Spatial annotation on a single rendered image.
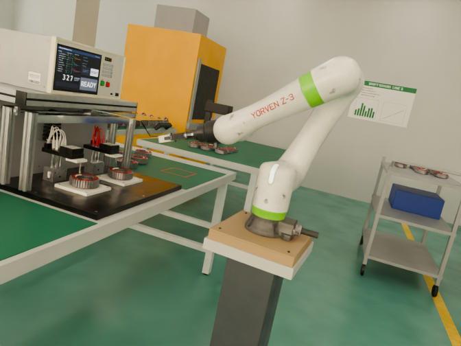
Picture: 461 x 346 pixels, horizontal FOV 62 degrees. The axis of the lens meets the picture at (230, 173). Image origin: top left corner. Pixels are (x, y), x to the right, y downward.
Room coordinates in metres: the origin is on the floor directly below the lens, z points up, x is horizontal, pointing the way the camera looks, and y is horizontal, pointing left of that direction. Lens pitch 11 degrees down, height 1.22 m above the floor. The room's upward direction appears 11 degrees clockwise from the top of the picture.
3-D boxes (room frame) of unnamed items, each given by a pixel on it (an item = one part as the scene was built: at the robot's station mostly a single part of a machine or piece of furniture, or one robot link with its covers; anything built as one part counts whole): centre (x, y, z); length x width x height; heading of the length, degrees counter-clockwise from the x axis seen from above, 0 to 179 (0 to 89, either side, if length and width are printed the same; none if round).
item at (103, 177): (1.69, 0.49, 0.78); 0.15 x 0.15 x 0.01; 73
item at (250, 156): (3.90, 0.03, 0.38); 1.85 x 1.10 x 0.75; 163
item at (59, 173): (1.50, 0.70, 0.80); 0.07 x 0.05 x 0.06; 163
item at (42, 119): (1.60, 0.62, 1.03); 0.62 x 0.01 x 0.03; 163
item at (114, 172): (1.69, 0.49, 0.80); 0.11 x 0.11 x 0.04
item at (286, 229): (1.31, -0.22, 0.82); 0.26 x 0.15 x 0.06; 74
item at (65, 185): (1.46, 0.56, 0.78); 0.15 x 0.15 x 0.01; 73
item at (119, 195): (1.58, 0.54, 0.76); 0.64 x 0.47 x 0.02; 163
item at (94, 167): (1.73, 0.63, 0.80); 0.07 x 0.05 x 0.06; 163
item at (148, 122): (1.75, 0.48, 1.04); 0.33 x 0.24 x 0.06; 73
